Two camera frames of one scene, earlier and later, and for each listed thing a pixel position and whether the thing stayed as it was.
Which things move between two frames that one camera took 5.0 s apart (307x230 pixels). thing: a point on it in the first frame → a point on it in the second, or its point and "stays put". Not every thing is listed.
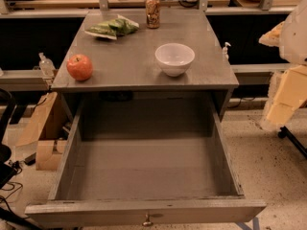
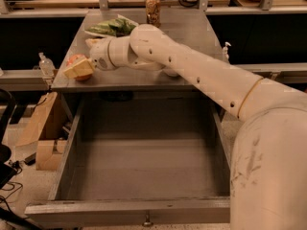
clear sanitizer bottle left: x=46 y=65 stays put
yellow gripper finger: x=272 y=36 → x=99 y=53
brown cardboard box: x=47 y=128 stays put
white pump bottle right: x=224 y=55 stays put
